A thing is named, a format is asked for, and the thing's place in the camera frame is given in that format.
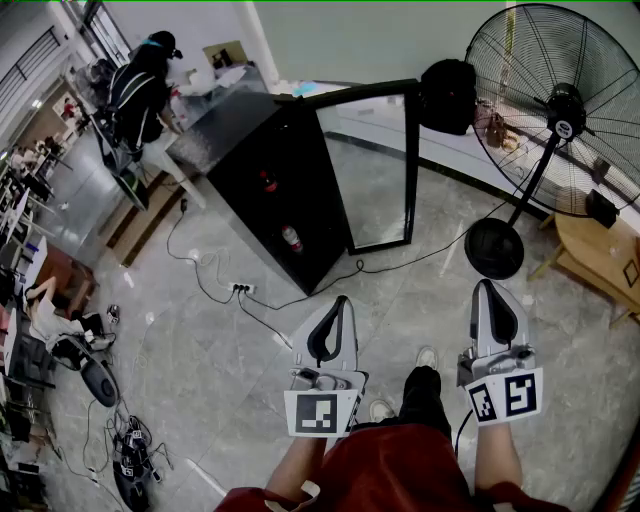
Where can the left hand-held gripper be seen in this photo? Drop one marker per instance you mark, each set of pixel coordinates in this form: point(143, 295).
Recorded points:
point(315, 415)

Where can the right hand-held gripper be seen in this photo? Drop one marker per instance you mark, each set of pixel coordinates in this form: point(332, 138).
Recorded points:
point(520, 395)

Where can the person's right forearm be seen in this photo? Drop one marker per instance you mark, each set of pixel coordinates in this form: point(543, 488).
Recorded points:
point(497, 455)

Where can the person's left forearm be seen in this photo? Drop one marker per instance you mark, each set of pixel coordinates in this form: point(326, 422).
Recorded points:
point(295, 465)

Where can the glass cabinet door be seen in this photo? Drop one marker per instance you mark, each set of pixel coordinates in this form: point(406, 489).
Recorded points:
point(370, 175)

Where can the black cabinet fridge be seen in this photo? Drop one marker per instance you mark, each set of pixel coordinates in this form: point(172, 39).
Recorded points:
point(250, 165)

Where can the white shoe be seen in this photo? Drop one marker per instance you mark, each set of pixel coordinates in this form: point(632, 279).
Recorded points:
point(381, 410)
point(427, 357)

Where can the white power strip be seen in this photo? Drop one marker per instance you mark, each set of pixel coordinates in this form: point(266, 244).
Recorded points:
point(242, 288)

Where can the person's black trousers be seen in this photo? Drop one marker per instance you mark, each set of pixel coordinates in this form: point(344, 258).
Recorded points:
point(425, 400)

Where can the round wooden table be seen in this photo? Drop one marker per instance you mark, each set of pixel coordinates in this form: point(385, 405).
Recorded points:
point(595, 255)

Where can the person's red shirt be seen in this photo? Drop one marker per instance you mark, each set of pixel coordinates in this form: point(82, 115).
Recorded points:
point(395, 475)

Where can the small black box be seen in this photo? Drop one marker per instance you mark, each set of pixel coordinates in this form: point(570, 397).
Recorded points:
point(602, 209)

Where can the dark bottle red label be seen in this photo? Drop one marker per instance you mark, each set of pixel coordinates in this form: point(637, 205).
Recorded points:
point(270, 182)

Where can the brown bag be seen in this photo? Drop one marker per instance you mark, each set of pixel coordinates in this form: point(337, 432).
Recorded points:
point(500, 131)

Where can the spare hand-held gripper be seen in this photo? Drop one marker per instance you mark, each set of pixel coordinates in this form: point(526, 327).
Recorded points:
point(113, 315)

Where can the wooden step platform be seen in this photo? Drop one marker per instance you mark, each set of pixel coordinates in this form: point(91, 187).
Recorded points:
point(145, 220)

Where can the grey oval device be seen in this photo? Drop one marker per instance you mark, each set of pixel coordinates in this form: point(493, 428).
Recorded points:
point(100, 385)

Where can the black backpack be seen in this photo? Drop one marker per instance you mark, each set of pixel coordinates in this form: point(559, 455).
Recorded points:
point(448, 96)

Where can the blue cloth scrap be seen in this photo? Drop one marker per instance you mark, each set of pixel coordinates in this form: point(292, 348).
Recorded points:
point(305, 89)

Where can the cardboard box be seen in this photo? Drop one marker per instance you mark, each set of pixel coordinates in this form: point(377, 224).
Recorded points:
point(225, 55)

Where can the black pedestal fan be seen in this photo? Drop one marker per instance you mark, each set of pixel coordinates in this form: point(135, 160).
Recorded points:
point(494, 248)

